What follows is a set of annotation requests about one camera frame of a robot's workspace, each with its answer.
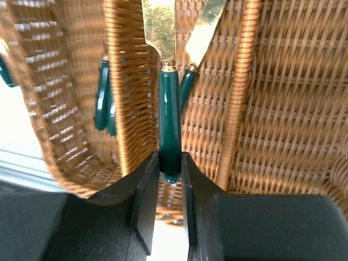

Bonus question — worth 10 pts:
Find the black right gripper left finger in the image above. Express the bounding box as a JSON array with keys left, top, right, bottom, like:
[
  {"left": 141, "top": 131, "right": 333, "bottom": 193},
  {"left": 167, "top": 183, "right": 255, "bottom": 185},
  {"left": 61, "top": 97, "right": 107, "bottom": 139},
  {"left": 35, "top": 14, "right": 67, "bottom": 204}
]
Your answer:
[{"left": 1, "top": 151, "right": 159, "bottom": 260}]

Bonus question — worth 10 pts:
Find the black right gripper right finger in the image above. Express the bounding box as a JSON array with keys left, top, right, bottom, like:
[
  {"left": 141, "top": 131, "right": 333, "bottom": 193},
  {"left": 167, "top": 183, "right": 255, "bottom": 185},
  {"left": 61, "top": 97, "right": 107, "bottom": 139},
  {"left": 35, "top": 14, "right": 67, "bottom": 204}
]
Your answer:
[{"left": 181, "top": 152, "right": 347, "bottom": 260}]

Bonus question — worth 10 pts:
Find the gold knife green handle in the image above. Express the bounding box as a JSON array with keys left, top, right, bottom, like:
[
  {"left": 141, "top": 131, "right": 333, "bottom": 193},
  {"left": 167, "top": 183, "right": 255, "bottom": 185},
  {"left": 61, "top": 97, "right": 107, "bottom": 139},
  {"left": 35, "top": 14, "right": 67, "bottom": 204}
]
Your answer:
[
  {"left": 179, "top": 0, "right": 227, "bottom": 109},
  {"left": 142, "top": 0, "right": 182, "bottom": 184}
]

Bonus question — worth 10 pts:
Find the wicker cutlery tray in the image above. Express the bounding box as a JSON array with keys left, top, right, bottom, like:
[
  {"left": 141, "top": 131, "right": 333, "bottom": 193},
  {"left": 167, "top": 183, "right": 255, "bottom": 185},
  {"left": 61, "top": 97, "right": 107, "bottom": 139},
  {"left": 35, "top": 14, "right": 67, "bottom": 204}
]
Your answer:
[{"left": 1, "top": 1, "right": 347, "bottom": 215}]

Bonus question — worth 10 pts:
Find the gold spoon green handle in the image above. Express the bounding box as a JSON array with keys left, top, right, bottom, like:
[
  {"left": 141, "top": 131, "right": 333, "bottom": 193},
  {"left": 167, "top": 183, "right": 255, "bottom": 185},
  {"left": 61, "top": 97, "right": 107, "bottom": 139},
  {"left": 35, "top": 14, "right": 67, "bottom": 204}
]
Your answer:
[{"left": 0, "top": 57, "right": 16, "bottom": 88}]

